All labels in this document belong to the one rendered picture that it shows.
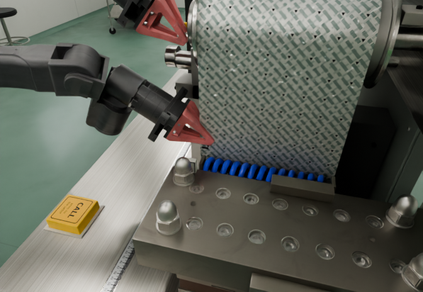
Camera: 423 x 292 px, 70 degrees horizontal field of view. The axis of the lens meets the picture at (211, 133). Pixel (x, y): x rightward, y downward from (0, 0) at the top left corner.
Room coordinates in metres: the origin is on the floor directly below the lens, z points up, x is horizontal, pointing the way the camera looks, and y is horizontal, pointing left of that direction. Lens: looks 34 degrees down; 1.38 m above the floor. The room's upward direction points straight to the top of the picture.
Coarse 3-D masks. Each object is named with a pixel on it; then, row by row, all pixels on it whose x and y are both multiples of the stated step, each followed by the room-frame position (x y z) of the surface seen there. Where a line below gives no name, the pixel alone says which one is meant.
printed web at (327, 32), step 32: (224, 0) 0.45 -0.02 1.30; (256, 0) 0.44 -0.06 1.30; (288, 0) 0.43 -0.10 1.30; (320, 0) 0.42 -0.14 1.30; (352, 0) 0.42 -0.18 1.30; (224, 32) 0.43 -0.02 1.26; (256, 32) 0.42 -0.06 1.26; (288, 32) 0.41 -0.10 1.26; (320, 32) 0.40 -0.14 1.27; (352, 32) 0.39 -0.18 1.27; (224, 64) 0.43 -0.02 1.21; (256, 64) 0.42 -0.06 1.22; (288, 64) 0.41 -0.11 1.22; (320, 64) 0.40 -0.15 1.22; (352, 64) 0.39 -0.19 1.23
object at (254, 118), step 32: (224, 96) 0.43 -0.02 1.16; (256, 96) 0.42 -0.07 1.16; (288, 96) 0.40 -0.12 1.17; (320, 96) 0.39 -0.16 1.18; (352, 96) 0.38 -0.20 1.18; (224, 128) 0.43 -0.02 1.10; (256, 128) 0.42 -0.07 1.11; (288, 128) 0.40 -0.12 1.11; (320, 128) 0.39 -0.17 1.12; (224, 160) 0.43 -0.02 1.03; (256, 160) 0.41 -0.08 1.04; (288, 160) 0.40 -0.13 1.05; (320, 160) 0.39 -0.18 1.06
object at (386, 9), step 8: (384, 0) 0.42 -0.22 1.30; (384, 8) 0.41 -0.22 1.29; (384, 16) 0.40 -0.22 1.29; (384, 24) 0.39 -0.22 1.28; (384, 32) 0.39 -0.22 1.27; (376, 40) 0.39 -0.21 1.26; (384, 40) 0.38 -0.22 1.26; (376, 48) 0.38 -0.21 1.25; (384, 48) 0.38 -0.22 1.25; (376, 56) 0.38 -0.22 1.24; (376, 64) 0.39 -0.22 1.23; (368, 72) 0.40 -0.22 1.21
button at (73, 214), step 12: (60, 204) 0.42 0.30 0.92; (72, 204) 0.42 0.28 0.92; (84, 204) 0.42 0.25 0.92; (96, 204) 0.42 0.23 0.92; (48, 216) 0.39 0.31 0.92; (60, 216) 0.39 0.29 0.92; (72, 216) 0.39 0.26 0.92; (84, 216) 0.39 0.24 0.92; (60, 228) 0.37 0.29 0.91; (72, 228) 0.37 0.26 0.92
